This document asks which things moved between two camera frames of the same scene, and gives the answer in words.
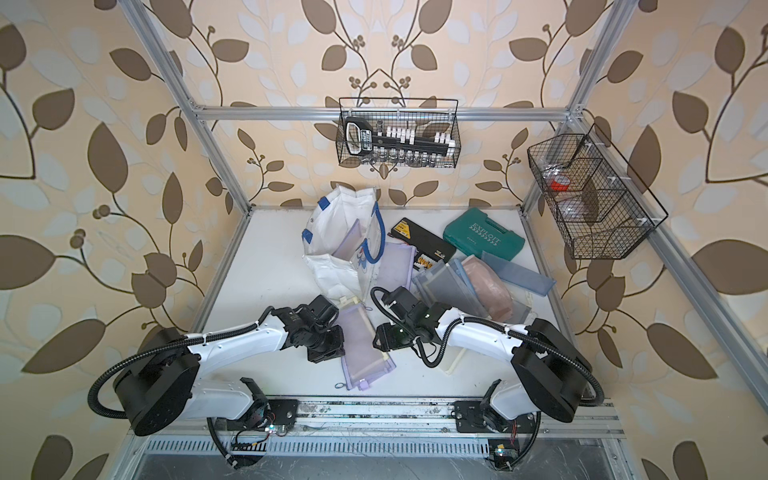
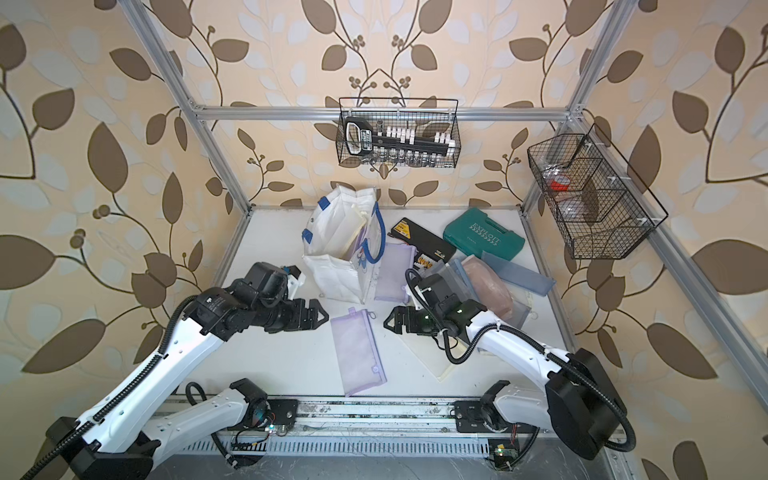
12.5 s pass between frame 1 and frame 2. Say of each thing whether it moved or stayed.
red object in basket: stayed
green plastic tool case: stayed
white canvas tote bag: stayed
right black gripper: moved
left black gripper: moved
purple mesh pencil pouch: stayed
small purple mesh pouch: moved
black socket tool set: stayed
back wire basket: stayed
